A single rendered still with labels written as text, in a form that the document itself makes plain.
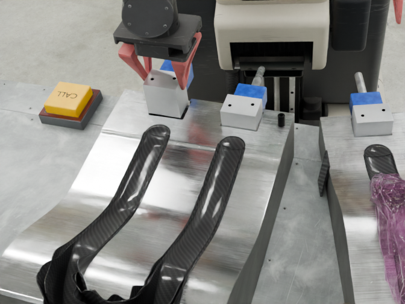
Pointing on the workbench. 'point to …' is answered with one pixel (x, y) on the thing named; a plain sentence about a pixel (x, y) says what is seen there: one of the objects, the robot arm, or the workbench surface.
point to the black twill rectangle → (323, 173)
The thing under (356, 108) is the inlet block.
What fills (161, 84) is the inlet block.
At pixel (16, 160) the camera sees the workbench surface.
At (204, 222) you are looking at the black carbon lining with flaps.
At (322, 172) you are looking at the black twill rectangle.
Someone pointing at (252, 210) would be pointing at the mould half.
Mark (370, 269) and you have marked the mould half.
